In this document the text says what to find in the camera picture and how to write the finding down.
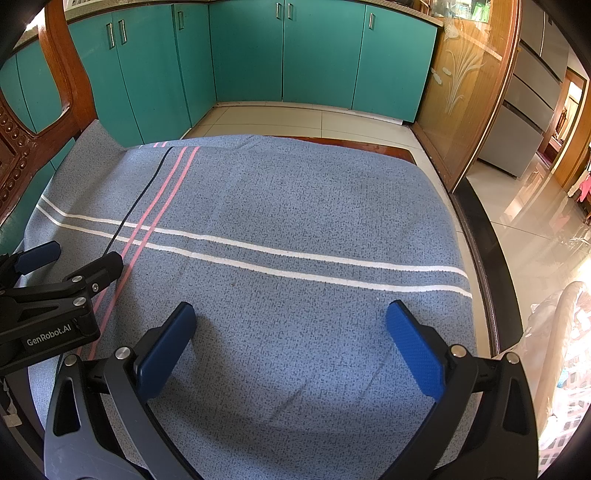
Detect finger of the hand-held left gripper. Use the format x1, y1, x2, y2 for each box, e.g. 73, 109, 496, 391
0, 241, 62, 291
65, 253, 124, 308

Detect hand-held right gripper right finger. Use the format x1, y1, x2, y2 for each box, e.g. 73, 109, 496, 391
374, 300, 540, 480

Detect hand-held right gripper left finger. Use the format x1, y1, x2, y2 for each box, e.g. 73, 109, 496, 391
44, 302, 204, 480

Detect clear plastic bin liner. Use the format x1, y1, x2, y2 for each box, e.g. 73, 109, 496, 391
526, 281, 591, 480

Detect white mesh wastebasket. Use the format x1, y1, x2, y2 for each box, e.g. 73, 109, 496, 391
526, 281, 591, 480

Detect blue striped cloth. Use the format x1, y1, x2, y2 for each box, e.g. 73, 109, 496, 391
14, 119, 476, 480

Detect carved wooden chair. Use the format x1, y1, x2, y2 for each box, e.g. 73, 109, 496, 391
0, 0, 504, 361

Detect wood framed glass door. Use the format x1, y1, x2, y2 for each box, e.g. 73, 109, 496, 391
411, 0, 522, 195

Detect grey refrigerator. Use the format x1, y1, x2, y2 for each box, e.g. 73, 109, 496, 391
475, 0, 571, 178

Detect teal lower cabinets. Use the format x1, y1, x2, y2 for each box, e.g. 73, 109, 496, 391
0, 0, 439, 148

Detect wooden door frame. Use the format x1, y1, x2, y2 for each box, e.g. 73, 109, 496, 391
538, 69, 589, 185

